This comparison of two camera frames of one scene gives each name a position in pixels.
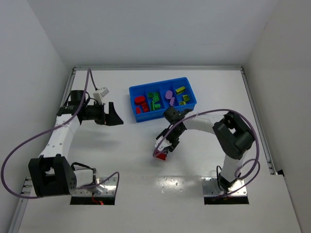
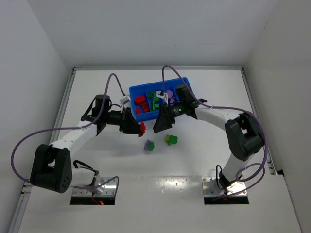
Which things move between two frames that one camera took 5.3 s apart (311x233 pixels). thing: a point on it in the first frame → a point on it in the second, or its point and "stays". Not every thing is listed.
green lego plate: [155, 106] stays
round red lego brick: [139, 100] stays
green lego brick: [155, 98] stays
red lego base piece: [138, 110] → [143, 127]
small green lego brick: [150, 94] stays
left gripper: [105, 114] → [124, 120]
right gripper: [170, 142] → [166, 113]
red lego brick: [145, 107] stays
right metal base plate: [211, 187] stays
